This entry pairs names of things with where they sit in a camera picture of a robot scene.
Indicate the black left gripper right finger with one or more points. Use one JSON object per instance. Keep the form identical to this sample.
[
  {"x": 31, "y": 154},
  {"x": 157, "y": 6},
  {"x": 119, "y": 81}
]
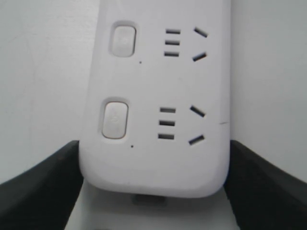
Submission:
[{"x": 262, "y": 196}]

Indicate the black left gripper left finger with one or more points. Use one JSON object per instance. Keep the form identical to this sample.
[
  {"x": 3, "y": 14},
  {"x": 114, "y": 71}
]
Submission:
[{"x": 43, "y": 197}]

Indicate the white five-outlet power strip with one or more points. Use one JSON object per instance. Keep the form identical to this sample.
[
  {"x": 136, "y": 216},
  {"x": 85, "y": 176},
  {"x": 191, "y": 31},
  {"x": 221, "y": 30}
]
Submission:
[{"x": 157, "y": 112}]

